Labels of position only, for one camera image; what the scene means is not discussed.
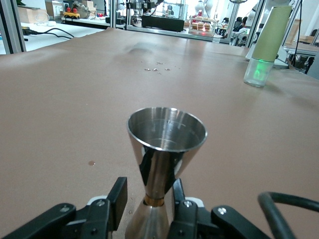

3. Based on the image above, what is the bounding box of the long black rectangular box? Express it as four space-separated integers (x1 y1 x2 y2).
141 14 185 32

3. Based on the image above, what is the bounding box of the yellow toy truck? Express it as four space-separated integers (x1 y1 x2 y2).
64 6 81 20

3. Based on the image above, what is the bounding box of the steel double jigger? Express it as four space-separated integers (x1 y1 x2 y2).
124 107 208 239

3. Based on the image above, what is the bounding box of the clear display case with breads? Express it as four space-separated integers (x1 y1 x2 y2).
188 15 215 36

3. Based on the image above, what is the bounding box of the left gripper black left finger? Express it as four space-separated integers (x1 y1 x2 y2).
1 176 129 239

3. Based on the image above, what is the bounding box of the black cable with plug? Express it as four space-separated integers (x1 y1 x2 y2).
22 26 75 39

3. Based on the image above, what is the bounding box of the grey aluminium frame post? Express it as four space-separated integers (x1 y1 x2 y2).
0 0 27 55
109 0 128 29

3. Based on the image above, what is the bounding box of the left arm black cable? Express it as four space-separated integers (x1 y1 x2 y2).
258 191 319 239

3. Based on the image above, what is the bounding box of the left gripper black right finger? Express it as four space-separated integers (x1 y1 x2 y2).
169 178 272 239

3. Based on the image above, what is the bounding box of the aluminium table edge rail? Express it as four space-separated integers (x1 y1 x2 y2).
126 24 230 44

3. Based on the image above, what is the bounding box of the brown table mat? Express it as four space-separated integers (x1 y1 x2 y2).
0 26 319 239

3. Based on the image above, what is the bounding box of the cardboard box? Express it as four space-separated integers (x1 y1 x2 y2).
16 6 48 24

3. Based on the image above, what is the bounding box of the green bottle with clear base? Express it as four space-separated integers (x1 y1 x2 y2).
243 5 294 88

